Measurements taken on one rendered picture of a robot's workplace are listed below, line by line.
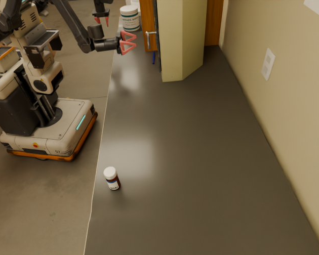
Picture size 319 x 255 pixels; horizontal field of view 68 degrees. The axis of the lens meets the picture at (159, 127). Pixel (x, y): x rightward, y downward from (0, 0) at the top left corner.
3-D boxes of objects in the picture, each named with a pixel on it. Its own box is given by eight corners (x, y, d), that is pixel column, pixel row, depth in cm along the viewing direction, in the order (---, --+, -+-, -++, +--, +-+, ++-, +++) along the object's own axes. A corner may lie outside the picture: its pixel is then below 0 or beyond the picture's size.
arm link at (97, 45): (96, 50, 123) (94, 53, 118) (93, 36, 119) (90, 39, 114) (110, 48, 122) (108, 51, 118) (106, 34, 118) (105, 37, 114)
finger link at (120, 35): (134, 28, 120) (117, 30, 121) (134, 34, 115) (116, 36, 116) (137, 40, 125) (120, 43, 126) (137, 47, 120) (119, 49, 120)
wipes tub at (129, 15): (140, 24, 188) (137, 3, 178) (140, 31, 179) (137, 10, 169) (123, 25, 188) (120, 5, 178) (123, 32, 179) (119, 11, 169)
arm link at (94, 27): (91, 46, 126) (82, 51, 120) (85, 24, 120) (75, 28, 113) (111, 46, 122) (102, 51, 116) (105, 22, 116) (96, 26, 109)
